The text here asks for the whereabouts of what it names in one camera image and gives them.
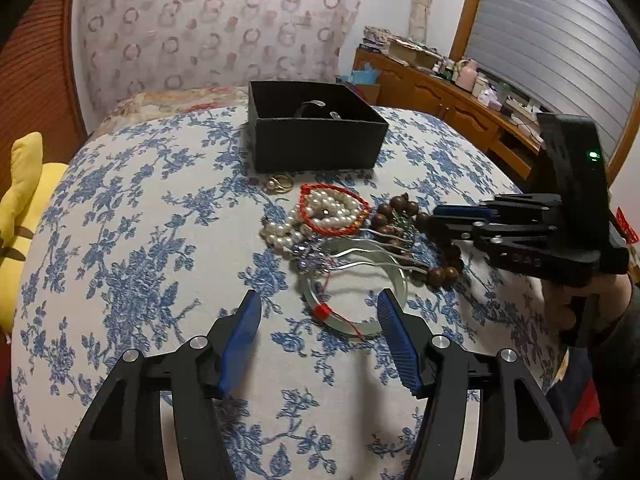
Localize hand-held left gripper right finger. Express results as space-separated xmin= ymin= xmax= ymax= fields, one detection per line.
xmin=376 ymin=287 xmax=573 ymax=480

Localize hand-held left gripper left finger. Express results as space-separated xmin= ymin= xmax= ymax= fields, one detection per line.
xmin=57 ymin=290 xmax=263 ymax=480

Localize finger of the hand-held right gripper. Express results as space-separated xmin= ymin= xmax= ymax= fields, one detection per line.
xmin=442 ymin=221 xmax=557 ymax=252
xmin=432 ymin=192 xmax=566 ymax=224

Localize pale jade bangle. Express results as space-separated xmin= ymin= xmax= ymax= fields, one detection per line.
xmin=301 ymin=249 xmax=409 ymax=342

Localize brown wooden bead bracelet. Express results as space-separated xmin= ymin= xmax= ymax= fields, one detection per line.
xmin=367 ymin=195 xmax=464 ymax=287

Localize silver wavy hair fork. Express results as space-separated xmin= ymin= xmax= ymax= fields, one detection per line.
xmin=324 ymin=224 xmax=432 ymax=282

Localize purple crystal hairpin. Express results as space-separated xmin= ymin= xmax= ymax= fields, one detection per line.
xmin=294 ymin=243 xmax=337 ymax=275

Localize white pearl necklace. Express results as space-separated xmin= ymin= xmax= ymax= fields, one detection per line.
xmin=259 ymin=209 xmax=315 ymax=262

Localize red heart pearl bracelet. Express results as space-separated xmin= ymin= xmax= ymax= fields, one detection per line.
xmin=298 ymin=184 xmax=372 ymax=236

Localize gold rings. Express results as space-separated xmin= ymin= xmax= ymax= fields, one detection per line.
xmin=264 ymin=174 xmax=295 ymax=195

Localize black cardboard box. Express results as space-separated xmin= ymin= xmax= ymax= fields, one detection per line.
xmin=248 ymin=80 xmax=390 ymax=174

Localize person's right forearm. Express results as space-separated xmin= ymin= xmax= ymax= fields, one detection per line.
xmin=592 ymin=280 xmax=640 ymax=366

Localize person's right hand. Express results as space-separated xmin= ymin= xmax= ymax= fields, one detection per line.
xmin=542 ymin=274 xmax=634 ymax=349

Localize wooden cabinet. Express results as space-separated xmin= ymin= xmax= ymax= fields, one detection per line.
xmin=352 ymin=47 xmax=547 ymax=182

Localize pink kettle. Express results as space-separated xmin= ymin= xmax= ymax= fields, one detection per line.
xmin=455 ymin=58 xmax=479 ymax=93

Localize beige cardboard box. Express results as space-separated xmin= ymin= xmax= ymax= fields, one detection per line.
xmin=387 ymin=37 xmax=442 ymax=69

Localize blue paper bag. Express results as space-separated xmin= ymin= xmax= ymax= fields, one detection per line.
xmin=335 ymin=62 xmax=382 ymax=87

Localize grey window blind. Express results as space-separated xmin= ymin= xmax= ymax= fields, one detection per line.
xmin=464 ymin=0 xmax=640 ymax=163

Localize silver bangle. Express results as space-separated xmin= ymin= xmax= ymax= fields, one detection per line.
xmin=294 ymin=99 xmax=329 ymax=117

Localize stack of papers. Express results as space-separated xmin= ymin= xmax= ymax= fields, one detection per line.
xmin=362 ymin=25 xmax=394 ymax=54

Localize pink floral bed sheet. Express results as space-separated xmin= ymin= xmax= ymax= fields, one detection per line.
xmin=94 ymin=85 xmax=251 ymax=132

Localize yellow plush toy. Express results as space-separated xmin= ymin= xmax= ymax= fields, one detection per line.
xmin=0 ymin=132 xmax=69 ymax=334

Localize circle patterned curtain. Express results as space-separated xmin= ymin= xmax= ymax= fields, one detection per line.
xmin=70 ymin=0 xmax=364 ymax=117

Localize brown slatted wardrobe door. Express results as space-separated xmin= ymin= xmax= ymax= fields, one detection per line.
xmin=0 ymin=0 xmax=97 ymax=201

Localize wooden window frame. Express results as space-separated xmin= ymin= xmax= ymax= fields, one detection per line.
xmin=448 ymin=0 xmax=640 ymax=182

